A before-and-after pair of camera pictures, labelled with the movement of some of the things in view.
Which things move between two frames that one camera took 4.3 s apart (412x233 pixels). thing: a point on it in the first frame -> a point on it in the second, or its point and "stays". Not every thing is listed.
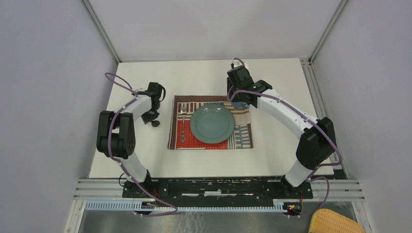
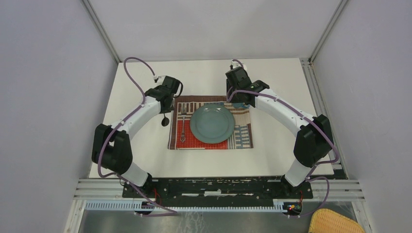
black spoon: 155,123 -> 165,121
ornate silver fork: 183,113 stays
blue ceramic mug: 239,105 stays
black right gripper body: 235,97 stays
